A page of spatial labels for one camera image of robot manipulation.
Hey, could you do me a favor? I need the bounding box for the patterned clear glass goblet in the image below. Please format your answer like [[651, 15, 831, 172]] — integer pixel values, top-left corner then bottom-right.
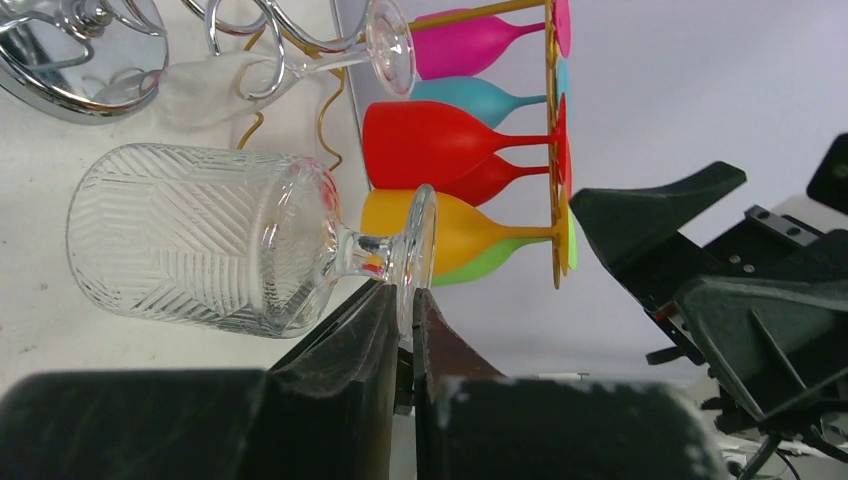
[[65, 143, 437, 339]]

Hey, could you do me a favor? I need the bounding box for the red plastic wine glass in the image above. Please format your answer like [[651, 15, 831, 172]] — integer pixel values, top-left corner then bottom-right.
[[362, 97, 571, 189]]

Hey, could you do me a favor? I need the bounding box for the yellow plastic wine glass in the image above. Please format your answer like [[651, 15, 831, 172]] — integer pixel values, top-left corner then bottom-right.
[[361, 190, 577, 276]]

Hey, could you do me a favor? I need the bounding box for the green plastic wine glass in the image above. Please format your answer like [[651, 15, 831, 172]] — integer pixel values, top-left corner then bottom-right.
[[432, 208, 577, 287]]

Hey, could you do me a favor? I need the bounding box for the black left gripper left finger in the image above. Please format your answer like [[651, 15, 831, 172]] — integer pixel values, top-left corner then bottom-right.
[[273, 283, 399, 479]]

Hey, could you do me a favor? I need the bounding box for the gold wire glass rack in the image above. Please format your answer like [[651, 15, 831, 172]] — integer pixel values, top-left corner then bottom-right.
[[240, 1, 574, 285]]

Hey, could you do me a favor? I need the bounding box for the clear stemmed wine glass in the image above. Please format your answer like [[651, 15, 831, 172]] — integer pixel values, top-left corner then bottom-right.
[[152, 1, 417, 129]]

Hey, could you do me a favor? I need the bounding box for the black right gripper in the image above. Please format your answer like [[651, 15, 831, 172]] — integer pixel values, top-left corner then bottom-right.
[[570, 133, 848, 458]]

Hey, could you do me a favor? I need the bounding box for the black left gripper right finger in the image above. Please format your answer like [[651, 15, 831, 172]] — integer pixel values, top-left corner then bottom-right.
[[412, 288, 503, 479]]

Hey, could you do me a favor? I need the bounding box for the pink plastic wine glass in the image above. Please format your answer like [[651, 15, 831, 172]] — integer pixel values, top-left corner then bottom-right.
[[410, 0, 572, 80]]

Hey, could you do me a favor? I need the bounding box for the blue plastic wine glass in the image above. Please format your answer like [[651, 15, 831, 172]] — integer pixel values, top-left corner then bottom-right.
[[410, 76, 548, 128]]

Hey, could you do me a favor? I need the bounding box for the chrome spiral glass rack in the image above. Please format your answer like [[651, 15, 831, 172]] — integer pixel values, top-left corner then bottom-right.
[[0, 0, 372, 126]]

